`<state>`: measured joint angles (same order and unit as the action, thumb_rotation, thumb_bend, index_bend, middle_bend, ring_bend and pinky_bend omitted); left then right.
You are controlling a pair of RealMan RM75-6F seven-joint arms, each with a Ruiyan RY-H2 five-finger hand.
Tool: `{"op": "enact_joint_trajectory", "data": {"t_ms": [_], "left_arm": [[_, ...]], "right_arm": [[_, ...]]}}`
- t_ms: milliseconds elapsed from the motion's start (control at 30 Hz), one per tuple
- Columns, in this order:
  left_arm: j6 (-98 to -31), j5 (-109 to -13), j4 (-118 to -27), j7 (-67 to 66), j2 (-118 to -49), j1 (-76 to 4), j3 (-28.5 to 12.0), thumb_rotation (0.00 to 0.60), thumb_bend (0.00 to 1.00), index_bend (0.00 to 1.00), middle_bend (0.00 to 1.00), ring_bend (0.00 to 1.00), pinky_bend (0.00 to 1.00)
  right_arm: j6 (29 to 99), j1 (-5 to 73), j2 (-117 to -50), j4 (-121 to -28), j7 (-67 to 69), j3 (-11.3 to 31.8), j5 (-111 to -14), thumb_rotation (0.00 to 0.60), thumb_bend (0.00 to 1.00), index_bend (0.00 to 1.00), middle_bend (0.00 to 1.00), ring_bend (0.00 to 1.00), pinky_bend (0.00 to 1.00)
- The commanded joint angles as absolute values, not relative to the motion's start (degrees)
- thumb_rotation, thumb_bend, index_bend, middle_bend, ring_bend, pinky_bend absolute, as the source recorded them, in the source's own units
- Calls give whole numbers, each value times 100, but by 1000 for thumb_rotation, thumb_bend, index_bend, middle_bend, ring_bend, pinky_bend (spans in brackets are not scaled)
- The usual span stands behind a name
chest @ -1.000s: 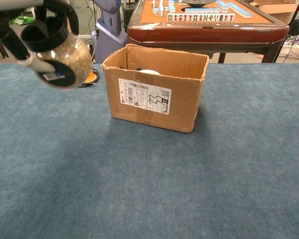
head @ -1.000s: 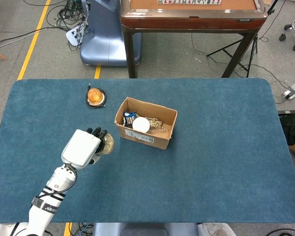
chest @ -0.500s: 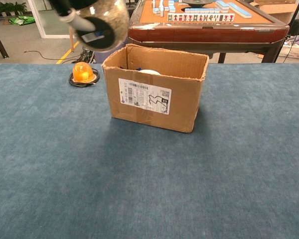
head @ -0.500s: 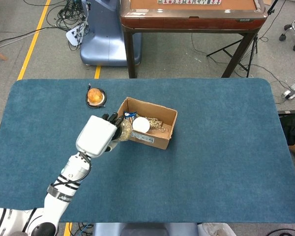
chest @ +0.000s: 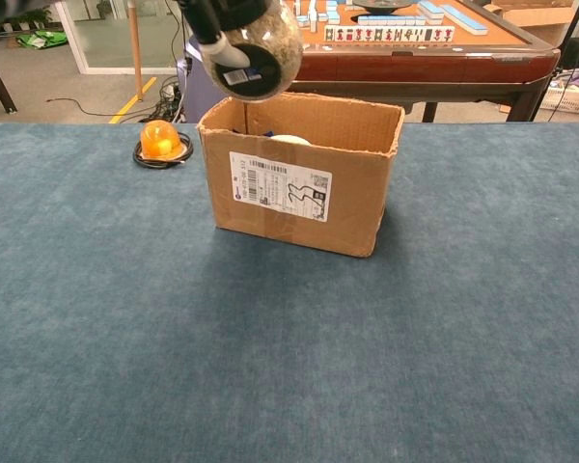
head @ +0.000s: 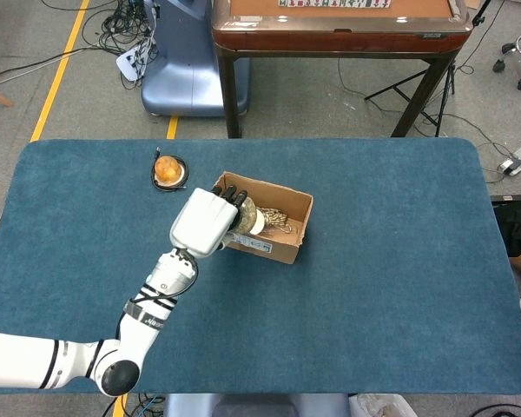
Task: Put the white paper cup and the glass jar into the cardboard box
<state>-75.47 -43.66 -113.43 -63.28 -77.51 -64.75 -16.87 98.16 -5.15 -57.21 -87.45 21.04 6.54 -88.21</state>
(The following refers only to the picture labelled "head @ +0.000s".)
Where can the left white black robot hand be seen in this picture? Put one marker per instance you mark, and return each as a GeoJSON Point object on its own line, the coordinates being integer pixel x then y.
{"type": "Point", "coordinates": [202, 221]}

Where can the glass jar with black lid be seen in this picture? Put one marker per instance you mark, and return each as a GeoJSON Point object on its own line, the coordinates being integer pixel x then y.
{"type": "Point", "coordinates": [247, 215]}

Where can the white paper cup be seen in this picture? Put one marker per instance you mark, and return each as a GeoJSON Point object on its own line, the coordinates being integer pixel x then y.
{"type": "Point", "coordinates": [258, 223]}

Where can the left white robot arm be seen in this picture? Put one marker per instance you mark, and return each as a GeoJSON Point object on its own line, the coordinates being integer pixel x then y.
{"type": "Point", "coordinates": [156, 304]}

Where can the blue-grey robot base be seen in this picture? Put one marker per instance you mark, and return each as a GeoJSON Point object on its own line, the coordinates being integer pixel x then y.
{"type": "Point", "coordinates": [186, 74]}

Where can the open cardboard box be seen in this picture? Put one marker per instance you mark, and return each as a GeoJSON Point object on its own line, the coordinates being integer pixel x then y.
{"type": "Point", "coordinates": [278, 252]}

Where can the white floor power strip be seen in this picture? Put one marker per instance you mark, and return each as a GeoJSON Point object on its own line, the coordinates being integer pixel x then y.
{"type": "Point", "coordinates": [519, 158]}

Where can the blue felt table mat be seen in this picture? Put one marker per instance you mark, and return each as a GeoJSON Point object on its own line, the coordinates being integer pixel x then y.
{"type": "Point", "coordinates": [351, 304]}

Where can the white power strip with plugs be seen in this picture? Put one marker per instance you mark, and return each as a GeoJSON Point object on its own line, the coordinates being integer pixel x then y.
{"type": "Point", "coordinates": [128, 65]}

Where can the white plastic bag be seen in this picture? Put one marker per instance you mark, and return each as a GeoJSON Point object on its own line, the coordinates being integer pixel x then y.
{"type": "Point", "coordinates": [382, 406]}

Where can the grey-blue robot torso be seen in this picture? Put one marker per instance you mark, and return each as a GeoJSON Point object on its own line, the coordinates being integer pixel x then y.
{"type": "Point", "coordinates": [252, 406]}

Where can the brown mahjong table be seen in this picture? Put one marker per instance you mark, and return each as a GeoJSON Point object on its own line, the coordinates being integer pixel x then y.
{"type": "Point", "coordinates": [330, 41]}

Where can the black tripod stand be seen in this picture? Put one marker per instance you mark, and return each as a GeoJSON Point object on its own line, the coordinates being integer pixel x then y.
{"type": "Point", "coordinates": [451, 80]}

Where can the face-up mahjong tile row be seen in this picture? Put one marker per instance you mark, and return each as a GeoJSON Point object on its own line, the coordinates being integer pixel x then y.
{"type": "Point", "coordinates": [330, 3]}

